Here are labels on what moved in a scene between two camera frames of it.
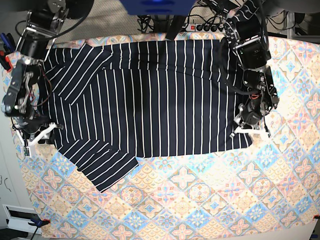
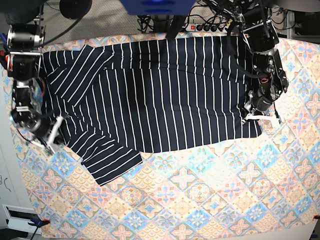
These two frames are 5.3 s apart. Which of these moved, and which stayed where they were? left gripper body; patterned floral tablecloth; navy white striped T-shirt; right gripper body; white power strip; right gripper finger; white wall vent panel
Moved: navy white striped T-shirt; right gripper finger; right gripper body
Stayed: white power strip; left gripper body; white wall vent panel; patterned floral tablecloth
